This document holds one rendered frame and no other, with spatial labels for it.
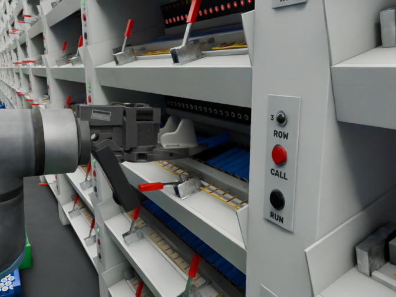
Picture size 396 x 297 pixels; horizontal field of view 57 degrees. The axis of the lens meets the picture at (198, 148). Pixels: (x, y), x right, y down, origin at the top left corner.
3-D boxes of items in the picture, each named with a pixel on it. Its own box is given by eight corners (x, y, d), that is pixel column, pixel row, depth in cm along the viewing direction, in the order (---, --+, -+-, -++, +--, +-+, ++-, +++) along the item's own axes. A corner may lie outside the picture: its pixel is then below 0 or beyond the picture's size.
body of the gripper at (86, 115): (166, 108, 53) (81, 107, 47) (164, 165, 55) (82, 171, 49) (147, 104, 60) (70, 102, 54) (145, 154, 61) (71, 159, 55)
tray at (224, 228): (254, 282, 41) (237, 212, 38) (105, 163, 93) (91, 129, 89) (367, 204, 50) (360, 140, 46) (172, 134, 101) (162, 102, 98)
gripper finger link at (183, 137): (218, 119, 58) (163, 119, 54) (215, 155, 59) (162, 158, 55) (209, 116, 60) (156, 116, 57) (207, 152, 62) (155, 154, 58)
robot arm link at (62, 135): (45, 182, 46) (37, 165, 54) (85, 179, 48) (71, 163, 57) (43, 112, 44) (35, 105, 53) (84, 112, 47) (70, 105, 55)
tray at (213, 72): (261, 109, 37) (231, -36, 32) (100, 85, 88) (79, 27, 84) (384, 54, 45) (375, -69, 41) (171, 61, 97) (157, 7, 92)
